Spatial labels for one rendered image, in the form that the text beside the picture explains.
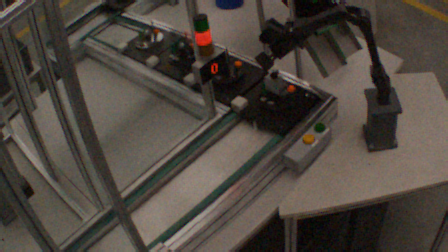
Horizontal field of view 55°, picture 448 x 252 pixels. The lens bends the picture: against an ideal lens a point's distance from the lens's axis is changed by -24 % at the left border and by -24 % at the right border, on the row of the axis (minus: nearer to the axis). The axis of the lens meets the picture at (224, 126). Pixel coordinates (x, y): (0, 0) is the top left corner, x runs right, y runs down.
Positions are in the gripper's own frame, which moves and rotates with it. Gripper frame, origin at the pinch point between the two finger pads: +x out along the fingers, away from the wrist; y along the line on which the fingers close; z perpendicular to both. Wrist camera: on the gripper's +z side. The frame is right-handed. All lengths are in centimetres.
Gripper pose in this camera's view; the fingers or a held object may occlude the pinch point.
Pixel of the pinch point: (270, 56)
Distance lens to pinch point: 194.0
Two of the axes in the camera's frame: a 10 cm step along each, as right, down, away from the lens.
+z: -6.4, -7.7, -0.3
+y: -6.6, 5.7, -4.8
